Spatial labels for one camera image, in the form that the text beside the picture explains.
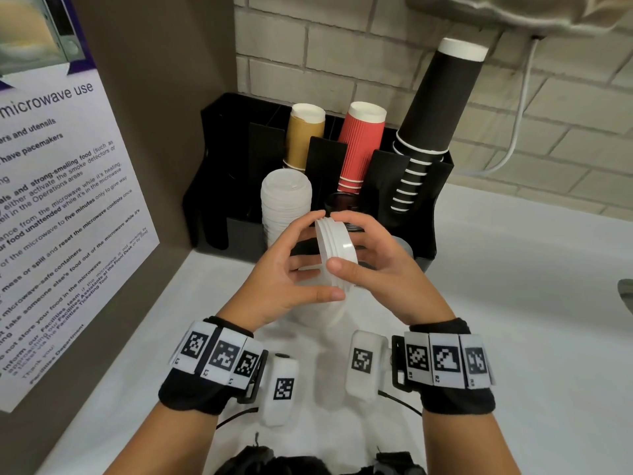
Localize person's right hand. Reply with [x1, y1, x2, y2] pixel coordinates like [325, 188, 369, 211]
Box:
[326, 210, 456, 326]

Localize person's left hand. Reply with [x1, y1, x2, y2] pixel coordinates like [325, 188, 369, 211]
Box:
[217, 210, 347, 333]

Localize black lids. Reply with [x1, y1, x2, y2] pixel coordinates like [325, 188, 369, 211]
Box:
[324, 192, 369, 233]

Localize black cup holder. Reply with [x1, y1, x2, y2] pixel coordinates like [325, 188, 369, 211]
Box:
[181, 92, 455, 272]

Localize person's left forearm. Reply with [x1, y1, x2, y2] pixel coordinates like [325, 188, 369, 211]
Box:
[104, 402, 228, 475]

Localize black right wrist marker band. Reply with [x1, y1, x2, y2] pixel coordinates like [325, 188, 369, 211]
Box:
[390, 317, 497, 416]

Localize black wrist marker band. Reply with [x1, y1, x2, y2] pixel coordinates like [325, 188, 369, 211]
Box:
[158, 316, 270, 416]
[390, 317, 497, 416]

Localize black left wrist marker band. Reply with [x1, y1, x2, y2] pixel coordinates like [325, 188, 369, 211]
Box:
[158, 316, 270, 416]

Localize stack of red paper cups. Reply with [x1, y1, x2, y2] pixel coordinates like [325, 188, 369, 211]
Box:
[338, 101, 386, 195]

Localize stack of gold paper cups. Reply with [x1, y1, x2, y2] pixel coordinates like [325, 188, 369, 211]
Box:
[284, 103, 326, 172]

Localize black chest harness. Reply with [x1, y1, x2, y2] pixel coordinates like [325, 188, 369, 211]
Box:
[212, 445, 429, 475]

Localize stack of black paper cups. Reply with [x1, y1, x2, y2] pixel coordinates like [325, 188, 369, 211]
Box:
[390, 38, 489, 213]

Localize microwave safety poster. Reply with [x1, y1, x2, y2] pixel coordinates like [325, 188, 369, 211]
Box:
[0, 0, 161, 414]

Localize black camera cable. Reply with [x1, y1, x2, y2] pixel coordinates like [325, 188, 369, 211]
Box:
[378, 389, 424, 416]
[216, 408, 260, 430]

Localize white wall cable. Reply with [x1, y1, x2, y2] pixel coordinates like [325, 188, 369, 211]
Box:
[462, 36, 540, 175]

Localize grey wall-mounted appliance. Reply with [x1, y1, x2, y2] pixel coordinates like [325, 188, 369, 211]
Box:
[405, 0, 633, 38]

